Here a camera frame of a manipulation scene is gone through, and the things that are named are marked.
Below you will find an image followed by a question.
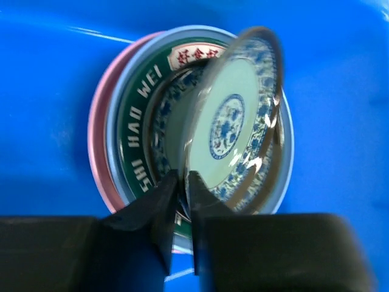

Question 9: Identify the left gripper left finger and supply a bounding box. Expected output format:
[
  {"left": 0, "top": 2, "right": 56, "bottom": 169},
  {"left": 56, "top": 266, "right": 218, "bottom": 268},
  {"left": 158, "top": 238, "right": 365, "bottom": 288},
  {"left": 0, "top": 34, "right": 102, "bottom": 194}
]
[{"left": 1, "top": 170, "right": 179, "bottom": 291}]

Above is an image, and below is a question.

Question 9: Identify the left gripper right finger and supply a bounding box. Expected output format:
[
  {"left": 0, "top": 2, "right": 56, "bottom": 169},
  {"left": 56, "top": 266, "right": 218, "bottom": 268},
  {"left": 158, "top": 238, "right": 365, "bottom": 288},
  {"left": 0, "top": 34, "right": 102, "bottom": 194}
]
[{"left": 188, "top": 171, "right": 376, "bottom": 291}]

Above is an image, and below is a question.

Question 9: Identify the light blue plastic plate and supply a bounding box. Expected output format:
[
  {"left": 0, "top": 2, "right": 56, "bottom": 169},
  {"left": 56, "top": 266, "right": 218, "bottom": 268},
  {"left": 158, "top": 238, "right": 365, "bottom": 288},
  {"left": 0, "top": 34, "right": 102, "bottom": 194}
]
[{"left": 105, "top": 26, "right": 294, "bottom": 214}]

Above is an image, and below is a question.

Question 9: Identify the pink plastic plate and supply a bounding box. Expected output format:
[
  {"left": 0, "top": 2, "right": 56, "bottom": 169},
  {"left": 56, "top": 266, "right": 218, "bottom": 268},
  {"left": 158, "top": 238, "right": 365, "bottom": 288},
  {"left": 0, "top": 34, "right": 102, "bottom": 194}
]
[{"left": 87, "top": 30, "right": 195, "bottom": 255}]

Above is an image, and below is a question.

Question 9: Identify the teal patterned plate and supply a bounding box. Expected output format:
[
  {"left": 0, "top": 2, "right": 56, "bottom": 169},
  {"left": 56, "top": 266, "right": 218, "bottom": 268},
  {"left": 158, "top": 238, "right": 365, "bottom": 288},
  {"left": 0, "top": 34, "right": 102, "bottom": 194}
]
[
  {"left": 184, "top": 26, "right": 283, "bottom": 209},
  {"left": 150, "top": 59, "right": 281, "bottom": 214}
]

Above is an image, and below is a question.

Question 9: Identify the blue plastic bin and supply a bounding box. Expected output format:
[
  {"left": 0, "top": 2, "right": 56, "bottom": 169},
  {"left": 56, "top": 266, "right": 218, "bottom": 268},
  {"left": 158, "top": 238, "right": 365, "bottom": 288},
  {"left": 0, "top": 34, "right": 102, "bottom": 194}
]
[{"left": 1, "top": 1, "right": 388, "bottom": 291}]

